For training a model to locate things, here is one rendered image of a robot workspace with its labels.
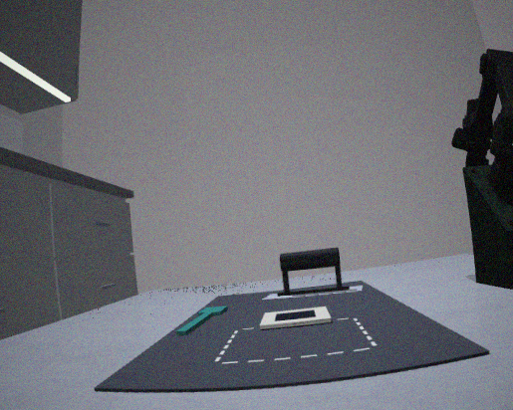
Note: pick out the grey tile with dark square top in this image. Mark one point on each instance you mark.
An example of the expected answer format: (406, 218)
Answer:
(313, 315)

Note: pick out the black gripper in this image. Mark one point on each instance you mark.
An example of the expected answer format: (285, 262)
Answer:
(459, 142)

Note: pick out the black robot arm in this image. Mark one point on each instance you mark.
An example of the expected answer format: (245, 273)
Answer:
(496, 68)

